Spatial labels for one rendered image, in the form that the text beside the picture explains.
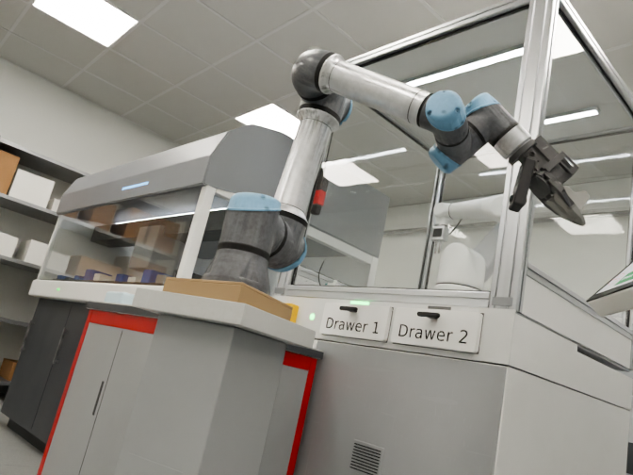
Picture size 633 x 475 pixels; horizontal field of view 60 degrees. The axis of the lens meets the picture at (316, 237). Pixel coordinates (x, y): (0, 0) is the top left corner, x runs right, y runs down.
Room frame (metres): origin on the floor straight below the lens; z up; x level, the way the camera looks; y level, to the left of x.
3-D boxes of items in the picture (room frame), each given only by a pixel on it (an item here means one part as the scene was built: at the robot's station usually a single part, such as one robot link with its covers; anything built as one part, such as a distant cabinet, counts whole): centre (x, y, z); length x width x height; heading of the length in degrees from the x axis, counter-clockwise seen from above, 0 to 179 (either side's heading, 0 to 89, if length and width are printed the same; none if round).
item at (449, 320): (1.59, -0.39, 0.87); 0.29 x 0.02 x 0.11; 41
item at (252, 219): (1.20, 0.15, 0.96); 0.13 x 0.12 x 0.14; 155
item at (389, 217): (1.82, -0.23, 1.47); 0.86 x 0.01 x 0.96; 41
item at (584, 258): (1.75, -0.90, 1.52); 0.87 x 0.01 x 0.86; 131
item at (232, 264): (1.19, 0.15, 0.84); 0.15 x 0.15 x 0.10
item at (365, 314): (1.83, -0.18, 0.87); 0.29 x 0.02 x 0.11; 41
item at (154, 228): (3.34, 0.69, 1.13); 1.78 x 1.14 x 0.45; 41
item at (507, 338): (2.12, -0.57, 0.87); 1.02 x 0.95 x 0.14; 41
